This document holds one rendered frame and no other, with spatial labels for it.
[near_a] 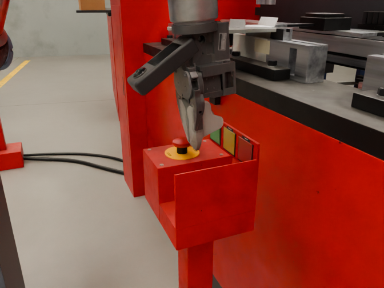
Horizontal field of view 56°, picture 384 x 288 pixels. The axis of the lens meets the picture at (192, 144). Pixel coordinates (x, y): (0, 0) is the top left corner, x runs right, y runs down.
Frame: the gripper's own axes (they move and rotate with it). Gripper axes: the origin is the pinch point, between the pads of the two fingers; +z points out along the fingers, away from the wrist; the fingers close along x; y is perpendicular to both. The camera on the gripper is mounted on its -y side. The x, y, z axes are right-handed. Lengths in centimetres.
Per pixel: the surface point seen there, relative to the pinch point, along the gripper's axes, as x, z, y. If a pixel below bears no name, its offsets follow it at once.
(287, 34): 31, -11, 43
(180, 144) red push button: 8.2, 3.4, 0.7
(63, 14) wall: 761, 4, 36
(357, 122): -10.1, -1.2, 27.2
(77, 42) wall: 757, 61, 52
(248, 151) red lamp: -2.5, 3.0, 9.9
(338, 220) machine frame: -9.9, 18.8, 25.4
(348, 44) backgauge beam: 31, -5, 65
